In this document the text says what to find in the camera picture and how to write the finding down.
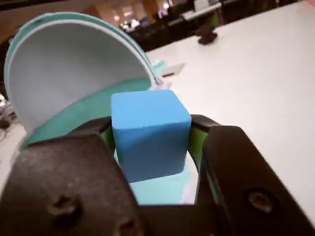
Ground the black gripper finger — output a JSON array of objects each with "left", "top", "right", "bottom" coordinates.
[
  {"left": 0, "top": 117, "right": 148, "bottom": 236},
  {"left": 188, "top": 114, "right": 315, "bottom": 236}
]

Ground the blue lego block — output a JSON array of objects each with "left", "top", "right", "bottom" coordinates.
[{"left": 110, "top": 89, "right": 192, "bottom": 184}]

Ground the teal whale-shaped bin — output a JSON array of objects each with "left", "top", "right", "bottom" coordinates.
[{"left": 3, "top": 12, "right": 197, "bottom": 205}]

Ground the small black device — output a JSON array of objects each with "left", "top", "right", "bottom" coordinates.
[{"left": 197, "top": 24, "right": 219, "bottom": 45}]

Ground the silver table cable cover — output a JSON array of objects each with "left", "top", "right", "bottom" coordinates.
[{"left": 161, "top": 63, "right": 186, "bottom": 78}]

